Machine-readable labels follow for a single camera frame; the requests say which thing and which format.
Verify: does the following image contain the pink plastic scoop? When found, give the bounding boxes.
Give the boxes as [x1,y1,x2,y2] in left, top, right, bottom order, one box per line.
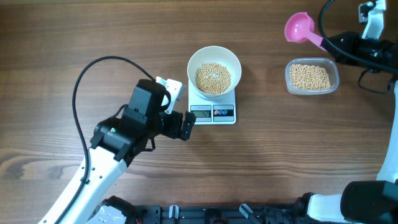
[284,12,326,51]

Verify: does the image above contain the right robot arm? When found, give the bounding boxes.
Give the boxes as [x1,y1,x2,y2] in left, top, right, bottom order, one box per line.
[289,65,397,223]

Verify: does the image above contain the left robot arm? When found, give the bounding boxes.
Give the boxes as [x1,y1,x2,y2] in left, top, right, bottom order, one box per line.
[41,77,196,223]

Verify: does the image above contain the white digital kitchen scale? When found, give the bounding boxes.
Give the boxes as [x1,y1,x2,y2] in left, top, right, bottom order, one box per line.
[188,82,237,125]

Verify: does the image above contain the soybeans in bowl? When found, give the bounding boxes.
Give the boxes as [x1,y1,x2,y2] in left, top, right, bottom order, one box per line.
[195,62,231,95]

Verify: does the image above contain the white bowl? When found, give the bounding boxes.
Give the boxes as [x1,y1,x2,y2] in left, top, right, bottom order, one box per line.
[187,46,242,98]

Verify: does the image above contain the clear plastic container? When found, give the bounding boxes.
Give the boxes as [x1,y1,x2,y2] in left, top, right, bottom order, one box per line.
[285,58,340,95]

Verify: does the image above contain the soybeans in container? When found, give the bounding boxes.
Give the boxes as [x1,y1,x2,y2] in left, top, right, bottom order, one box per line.
[289,64,331,90]

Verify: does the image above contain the left black cable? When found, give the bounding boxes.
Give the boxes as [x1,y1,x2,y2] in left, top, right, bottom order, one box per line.
[52,55,156,224]

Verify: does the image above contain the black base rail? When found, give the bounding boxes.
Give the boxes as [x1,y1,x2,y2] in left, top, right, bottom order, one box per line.
[126,204,312,224]

